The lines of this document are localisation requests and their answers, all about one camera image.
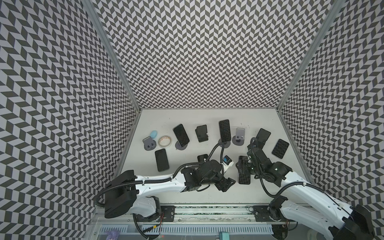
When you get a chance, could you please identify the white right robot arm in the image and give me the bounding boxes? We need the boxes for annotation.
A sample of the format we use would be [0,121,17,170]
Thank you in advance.
[247,138,375,240]

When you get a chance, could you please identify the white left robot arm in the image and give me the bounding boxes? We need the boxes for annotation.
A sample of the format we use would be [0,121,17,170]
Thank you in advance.
[93,154,236,221]

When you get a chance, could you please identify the purple round stand purple phone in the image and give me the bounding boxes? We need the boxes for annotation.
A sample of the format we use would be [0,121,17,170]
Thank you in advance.
[218,139,232,149]

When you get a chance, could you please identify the clear packing tape roll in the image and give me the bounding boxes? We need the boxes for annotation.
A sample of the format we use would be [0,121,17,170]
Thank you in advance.
[158,136,172,148]

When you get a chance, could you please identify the light blue earbuds case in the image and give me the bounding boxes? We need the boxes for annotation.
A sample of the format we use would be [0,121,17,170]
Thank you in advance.
[150,130,158,139]

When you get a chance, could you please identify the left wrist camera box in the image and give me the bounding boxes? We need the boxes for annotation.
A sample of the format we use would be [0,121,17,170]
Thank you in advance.
[222,155,234,173]

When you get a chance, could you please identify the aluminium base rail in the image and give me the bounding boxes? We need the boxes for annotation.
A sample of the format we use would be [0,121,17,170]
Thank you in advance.
[89,203,331,236]

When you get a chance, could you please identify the aluminium corner post right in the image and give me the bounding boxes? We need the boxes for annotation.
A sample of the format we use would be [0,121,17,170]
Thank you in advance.
[277,1,346,113]

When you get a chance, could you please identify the aluminium corner post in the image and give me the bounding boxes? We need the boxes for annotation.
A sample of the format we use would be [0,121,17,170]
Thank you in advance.
[82,0,141,112]
[277,1,346,113]

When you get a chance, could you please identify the aluminium corner post left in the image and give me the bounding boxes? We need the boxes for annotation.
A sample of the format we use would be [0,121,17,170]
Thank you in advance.
[82,0,141,112]

